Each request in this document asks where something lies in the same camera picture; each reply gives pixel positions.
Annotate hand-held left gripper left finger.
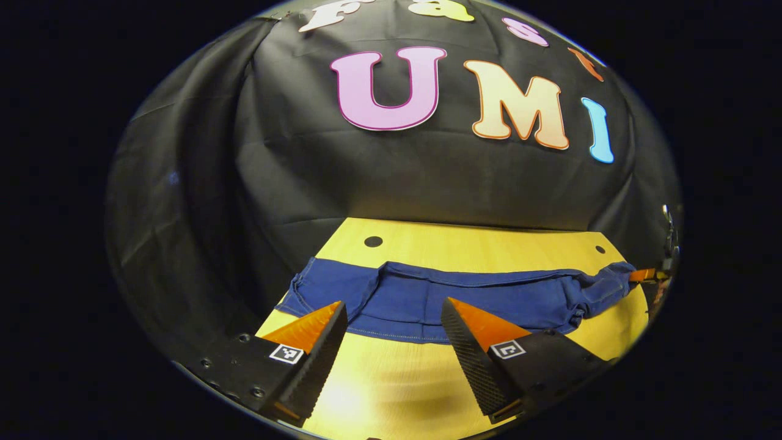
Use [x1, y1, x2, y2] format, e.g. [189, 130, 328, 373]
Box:
[182, 300, 349, 428]

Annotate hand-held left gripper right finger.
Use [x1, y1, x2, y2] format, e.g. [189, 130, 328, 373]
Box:
[440, 297, 613, 425]

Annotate blue denim jeans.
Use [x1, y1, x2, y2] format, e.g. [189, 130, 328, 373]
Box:
[275, 256, 640, 345]

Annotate black backdrop cloth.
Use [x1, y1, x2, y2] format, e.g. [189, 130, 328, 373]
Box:
[105, 0, 683, 361]

